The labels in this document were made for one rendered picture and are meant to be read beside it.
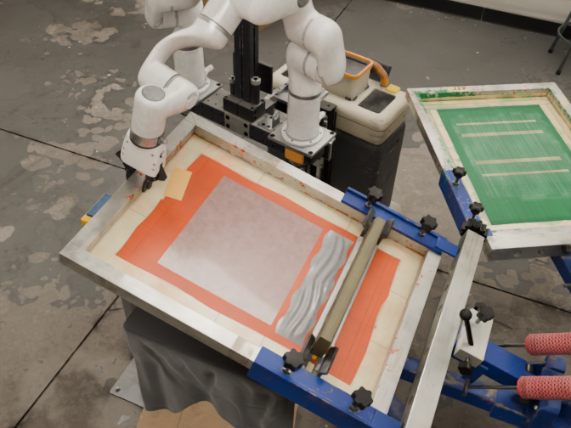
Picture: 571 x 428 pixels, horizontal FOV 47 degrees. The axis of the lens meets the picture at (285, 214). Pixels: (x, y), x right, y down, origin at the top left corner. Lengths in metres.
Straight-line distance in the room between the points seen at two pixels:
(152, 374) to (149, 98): 0.82
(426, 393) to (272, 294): 0.41
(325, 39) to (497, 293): 1.84
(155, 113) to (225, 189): 0.36
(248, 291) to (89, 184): 2.19
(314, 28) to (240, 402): 0.97
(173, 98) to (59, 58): 3.29
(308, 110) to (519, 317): 1.64
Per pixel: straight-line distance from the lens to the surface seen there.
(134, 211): 1.62
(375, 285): 1.67
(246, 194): 1.72
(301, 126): 1.91
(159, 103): 1.43
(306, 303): 1.56
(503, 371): 1.60
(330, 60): 1.72
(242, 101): 2.05
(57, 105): 4.25
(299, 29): 1.70
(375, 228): 1.64
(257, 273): 1.57
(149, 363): 1.85
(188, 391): 1.87
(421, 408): 1.45
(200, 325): 1.43
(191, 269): 1.54
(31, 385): 2.87
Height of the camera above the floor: 2.33
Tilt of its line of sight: 44 degrees down
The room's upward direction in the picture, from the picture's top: 2 degrees clockwise
